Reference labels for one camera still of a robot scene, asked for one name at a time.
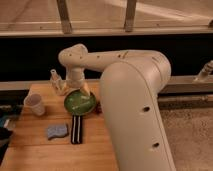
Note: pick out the white object at right edge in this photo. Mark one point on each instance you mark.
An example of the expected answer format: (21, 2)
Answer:
(204, 72)

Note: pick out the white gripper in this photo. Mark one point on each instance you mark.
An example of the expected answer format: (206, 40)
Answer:
(75, 79)

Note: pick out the dark items at left edge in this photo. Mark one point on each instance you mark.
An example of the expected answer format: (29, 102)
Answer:
(8, 112)

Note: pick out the white ceramic cup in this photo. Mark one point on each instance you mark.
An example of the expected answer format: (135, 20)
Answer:
(35, 103)

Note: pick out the black striped rectangular object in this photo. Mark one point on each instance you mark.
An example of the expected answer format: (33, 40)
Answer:
(76, 130)

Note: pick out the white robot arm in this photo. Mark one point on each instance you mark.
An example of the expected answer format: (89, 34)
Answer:
(129, 86)

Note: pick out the small glass bottle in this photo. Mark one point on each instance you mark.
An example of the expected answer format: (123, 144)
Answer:
(57, 82)

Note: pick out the blue sponge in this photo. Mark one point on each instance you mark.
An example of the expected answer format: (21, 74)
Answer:
(57, 131)

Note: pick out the green ceramic bowl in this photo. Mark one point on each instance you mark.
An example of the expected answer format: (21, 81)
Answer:
(79, 104)

